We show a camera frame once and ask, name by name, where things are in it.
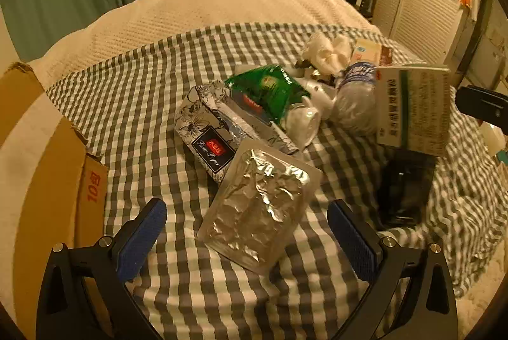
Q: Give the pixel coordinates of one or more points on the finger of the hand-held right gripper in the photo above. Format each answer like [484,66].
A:
[480,101]

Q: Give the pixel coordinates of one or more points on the cream and red medicine box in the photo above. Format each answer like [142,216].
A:
[369,52]

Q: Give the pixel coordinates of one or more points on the white lace scrunchie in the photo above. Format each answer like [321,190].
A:
[325,50]

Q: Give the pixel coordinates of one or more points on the silver foil blister pack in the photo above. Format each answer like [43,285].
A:
[258,205]

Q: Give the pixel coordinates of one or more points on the brown cardboard box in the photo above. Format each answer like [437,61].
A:
[39,165]

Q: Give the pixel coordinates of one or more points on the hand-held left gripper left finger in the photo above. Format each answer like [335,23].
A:
[143,240]

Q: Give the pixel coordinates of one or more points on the white green-striped medicine box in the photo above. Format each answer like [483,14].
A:
[416,113]

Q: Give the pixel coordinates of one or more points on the white plastic object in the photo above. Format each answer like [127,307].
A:
[305,121]

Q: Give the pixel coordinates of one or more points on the floral tissue paper pack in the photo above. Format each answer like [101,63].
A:
[198,125]

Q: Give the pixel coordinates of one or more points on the cream textured blanket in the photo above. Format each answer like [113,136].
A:
[218,2]

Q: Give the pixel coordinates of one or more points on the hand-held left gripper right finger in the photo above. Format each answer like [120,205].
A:
[353,240]

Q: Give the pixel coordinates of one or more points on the green snack packet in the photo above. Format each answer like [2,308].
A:
[270,85]

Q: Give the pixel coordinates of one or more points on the teal container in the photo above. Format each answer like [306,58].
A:
[503,158]

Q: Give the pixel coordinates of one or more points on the grey white checkered cloth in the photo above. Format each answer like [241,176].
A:
[139,125]

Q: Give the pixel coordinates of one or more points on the black plastic tray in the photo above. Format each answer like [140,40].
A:
[405,197]

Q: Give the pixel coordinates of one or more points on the crushed clear plastic bottle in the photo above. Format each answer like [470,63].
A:
[353,105]

